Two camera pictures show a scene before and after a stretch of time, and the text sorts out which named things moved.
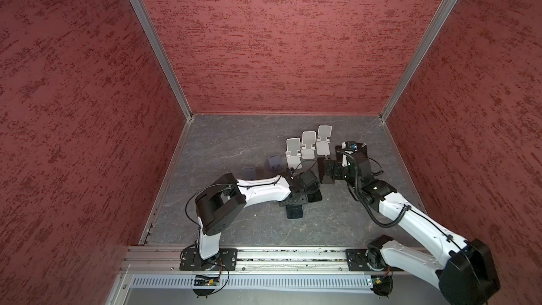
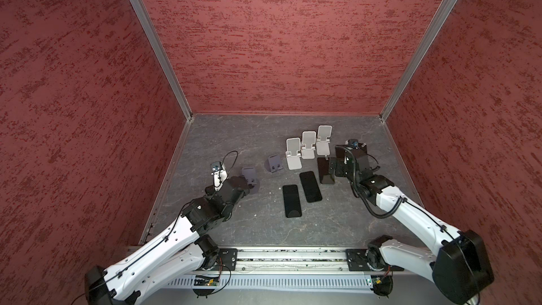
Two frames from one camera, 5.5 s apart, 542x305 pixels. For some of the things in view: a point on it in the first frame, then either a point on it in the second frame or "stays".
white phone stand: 308,140 stays
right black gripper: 337,165 stays
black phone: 322,168 stays
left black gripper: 303,200 to 247,190
